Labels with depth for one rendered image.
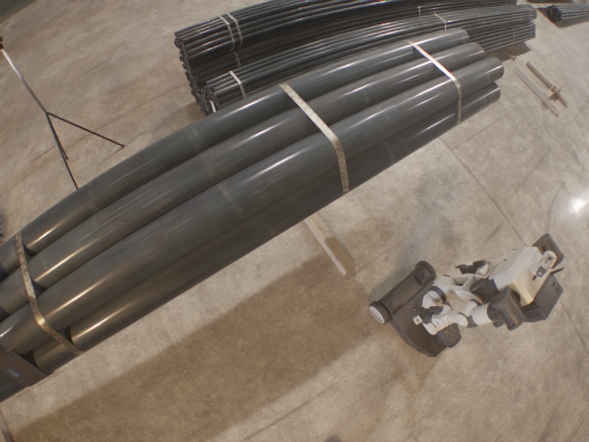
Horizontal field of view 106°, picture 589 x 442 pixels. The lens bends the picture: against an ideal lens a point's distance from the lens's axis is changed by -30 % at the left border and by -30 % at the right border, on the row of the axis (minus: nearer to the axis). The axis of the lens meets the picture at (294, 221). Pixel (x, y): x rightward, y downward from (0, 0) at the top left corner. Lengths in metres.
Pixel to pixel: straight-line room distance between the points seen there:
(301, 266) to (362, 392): 1.09
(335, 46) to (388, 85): 1.34
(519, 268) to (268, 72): 2.05
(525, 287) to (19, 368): 2.10
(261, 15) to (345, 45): 0.74
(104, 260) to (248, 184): 0.57
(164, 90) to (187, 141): 2.51
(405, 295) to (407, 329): 0.26
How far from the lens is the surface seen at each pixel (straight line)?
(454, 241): 3.02
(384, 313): 2.35
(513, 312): 1.41
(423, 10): 4.31
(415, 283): 2.50
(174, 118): 3.39
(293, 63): 2.56
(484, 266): 2.07
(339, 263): 2.44
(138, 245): 1.10
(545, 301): 1.57
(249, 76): 2.45
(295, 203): 1.22
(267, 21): 2.79
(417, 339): 2.47
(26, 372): 1.51
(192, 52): 2.56
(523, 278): 1.49
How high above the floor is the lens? 2.41
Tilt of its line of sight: 67 degrees down
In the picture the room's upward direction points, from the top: 9 degrees clockwise
